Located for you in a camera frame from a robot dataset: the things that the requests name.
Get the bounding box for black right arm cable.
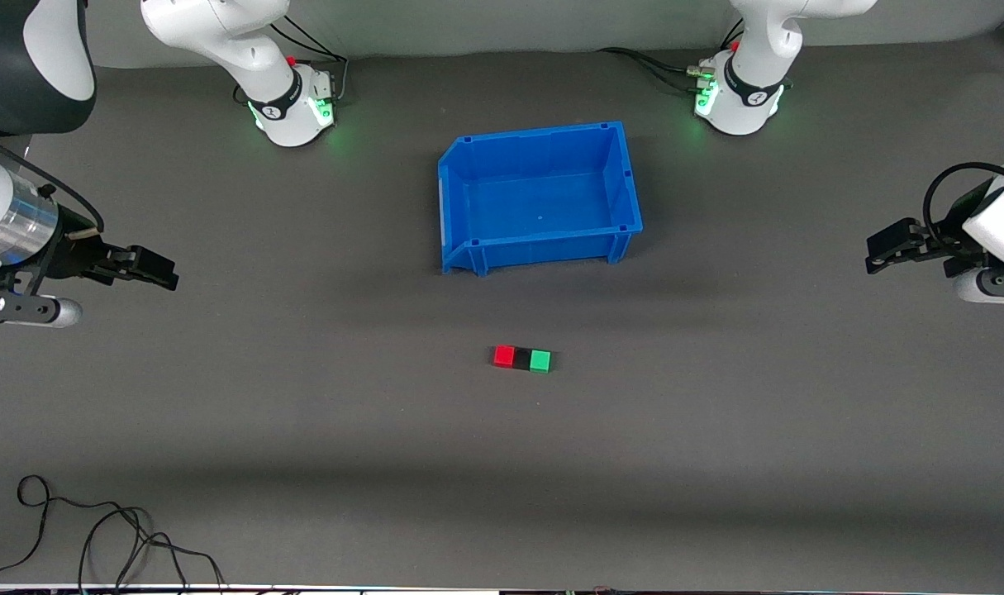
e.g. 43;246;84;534
0;132;106;234

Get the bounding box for black left base cable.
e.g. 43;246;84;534
596;18;746;93

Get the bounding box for blue plastic storage bin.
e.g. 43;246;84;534
437;121;644;276

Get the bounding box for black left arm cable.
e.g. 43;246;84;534
922;161;1004;242

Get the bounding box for black base cable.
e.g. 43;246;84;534
233;10;350;107
596;18;746;93

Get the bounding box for loose black cable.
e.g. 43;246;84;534
0;475;226;593

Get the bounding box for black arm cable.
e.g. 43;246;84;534
0;132;106;234
922;161;1004;242

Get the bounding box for black right base cable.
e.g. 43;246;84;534
233;10;350;107

